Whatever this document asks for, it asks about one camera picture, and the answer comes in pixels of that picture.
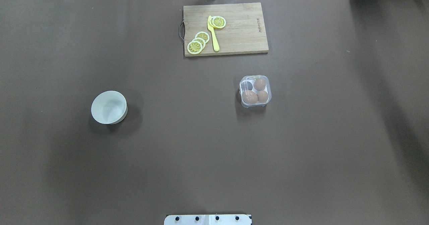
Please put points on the lemon slice middle right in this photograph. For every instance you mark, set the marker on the lemon slice middle right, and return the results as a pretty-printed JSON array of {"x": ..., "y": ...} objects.
[{"x": 200, "y": 40}]

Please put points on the brown egg from bowl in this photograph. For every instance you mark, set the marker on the brown egg from bowl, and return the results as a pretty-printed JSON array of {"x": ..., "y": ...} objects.
[{"x": 249, "y": 97}]

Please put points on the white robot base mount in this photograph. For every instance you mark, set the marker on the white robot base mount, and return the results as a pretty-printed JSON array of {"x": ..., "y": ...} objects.
[{"x": 209, "y": 219}]

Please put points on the lemon slice far right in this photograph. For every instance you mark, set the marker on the lemon slice far right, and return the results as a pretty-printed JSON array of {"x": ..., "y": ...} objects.
[{"x": 194, "y": 47}]

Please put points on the lemon slice front left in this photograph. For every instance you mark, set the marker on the lemon slice front left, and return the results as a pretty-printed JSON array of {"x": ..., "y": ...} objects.
[{"x": 218, "y": 22}]

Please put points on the yellow plastic knife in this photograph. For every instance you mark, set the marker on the yellow plastic knife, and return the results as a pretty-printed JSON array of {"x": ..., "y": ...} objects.
[{"x": 215, "y": 42}]

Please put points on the brown egg front left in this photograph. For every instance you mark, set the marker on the brown egg front left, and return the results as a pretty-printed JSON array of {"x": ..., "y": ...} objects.
[{"x": 259, "y": 84}]

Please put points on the lemon slice under left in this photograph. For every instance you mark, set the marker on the lemon slice under left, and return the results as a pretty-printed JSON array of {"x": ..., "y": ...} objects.
[{"x": 210, "y": 24}]

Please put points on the white ceramic bowl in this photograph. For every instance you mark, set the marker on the white ceramic bowl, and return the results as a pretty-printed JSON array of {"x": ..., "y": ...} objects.
[{"x": 109, "y": 107}]

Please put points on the bamboo cutting board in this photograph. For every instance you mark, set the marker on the bamboo cutting board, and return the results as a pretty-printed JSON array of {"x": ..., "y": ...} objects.
[{"x": 244, "y": 32}]

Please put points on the clear plastic egg box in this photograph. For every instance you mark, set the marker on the clear plastic egg box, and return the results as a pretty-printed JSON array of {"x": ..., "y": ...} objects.
[{"x": 246, "y": 83}]

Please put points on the brown egg rear left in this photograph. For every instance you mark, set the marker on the brown egg rear left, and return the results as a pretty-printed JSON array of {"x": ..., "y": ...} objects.
[{"x": 262, "y": 96}]

